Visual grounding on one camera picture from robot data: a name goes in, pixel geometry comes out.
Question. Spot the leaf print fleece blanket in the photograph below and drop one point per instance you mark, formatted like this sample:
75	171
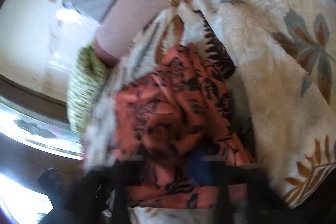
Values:
275	82

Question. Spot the green checked pillow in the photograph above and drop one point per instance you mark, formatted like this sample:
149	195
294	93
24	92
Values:
84	90

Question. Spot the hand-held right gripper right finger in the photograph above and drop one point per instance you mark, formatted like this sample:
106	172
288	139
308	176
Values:
202	169

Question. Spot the pink bolster cushion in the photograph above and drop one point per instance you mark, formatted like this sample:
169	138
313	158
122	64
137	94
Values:
147	11

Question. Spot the stained glass window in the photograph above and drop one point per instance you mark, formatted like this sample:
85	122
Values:
34	129

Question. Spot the dark wooden door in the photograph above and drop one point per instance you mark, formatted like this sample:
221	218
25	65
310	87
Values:
29	92

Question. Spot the orange floral shirt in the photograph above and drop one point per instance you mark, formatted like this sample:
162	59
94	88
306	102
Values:
168	108

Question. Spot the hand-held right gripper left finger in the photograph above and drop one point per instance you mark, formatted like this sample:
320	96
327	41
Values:
115	182

